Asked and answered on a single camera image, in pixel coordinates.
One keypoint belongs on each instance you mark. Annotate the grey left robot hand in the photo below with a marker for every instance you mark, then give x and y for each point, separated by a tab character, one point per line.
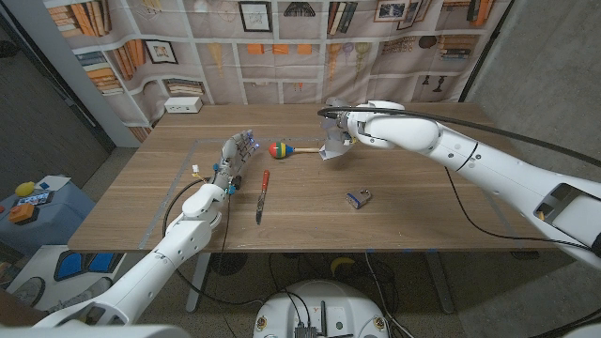
235	152

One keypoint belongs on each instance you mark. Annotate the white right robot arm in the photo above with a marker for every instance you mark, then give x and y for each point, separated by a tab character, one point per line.
493	169

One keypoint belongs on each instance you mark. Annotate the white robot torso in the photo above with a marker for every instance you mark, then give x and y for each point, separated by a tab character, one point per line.
94	332

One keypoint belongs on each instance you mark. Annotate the yellow round toy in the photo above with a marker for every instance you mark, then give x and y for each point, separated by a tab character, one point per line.
25	188

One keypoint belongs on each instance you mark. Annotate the blue grey side cabinet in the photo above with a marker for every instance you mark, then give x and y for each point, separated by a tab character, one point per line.
56	220

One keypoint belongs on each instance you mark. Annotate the white case with blue pads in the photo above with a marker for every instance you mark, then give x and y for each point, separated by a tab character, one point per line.
70	265

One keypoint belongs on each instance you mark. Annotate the silver padlock with blue band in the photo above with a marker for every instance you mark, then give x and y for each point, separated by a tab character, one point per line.
357	199

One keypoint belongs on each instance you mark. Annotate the printed bookshelf backdrop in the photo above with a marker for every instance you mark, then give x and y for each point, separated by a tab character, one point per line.
300	61

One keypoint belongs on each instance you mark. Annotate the grey table leg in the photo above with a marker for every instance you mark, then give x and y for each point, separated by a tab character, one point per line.
439	281

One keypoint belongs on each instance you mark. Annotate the dark phone with colourful screen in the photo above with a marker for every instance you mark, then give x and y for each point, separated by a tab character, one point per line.
34	199

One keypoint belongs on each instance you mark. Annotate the black floor fan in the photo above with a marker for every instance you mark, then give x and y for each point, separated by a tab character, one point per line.
228	264

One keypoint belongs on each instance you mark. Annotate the black backdrop stand pole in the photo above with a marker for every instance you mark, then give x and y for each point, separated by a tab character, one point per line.
486	51

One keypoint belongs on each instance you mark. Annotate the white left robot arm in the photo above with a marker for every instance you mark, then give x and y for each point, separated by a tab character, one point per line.
164	258

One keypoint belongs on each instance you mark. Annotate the small white box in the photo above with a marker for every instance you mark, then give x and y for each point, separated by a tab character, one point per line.
333	149

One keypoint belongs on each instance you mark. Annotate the white table leg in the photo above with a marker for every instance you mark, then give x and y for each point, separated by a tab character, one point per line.
197	281

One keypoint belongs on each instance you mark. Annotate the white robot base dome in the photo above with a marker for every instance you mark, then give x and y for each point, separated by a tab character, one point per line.
324	300

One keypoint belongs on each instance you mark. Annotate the white paper sheet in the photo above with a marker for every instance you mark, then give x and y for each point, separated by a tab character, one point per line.
54	182

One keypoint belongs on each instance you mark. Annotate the orange block toy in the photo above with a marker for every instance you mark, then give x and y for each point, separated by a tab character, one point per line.
21	213

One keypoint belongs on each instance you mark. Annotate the white power strip box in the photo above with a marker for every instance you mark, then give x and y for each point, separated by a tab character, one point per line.
183	105

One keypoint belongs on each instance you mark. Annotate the yellow banana shaped object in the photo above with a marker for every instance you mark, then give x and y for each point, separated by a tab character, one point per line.
342	263

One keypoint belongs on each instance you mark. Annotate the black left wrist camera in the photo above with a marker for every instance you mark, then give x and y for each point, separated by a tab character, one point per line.
236	182

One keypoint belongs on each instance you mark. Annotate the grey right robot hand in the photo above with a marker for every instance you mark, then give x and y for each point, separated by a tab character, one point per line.
338	103

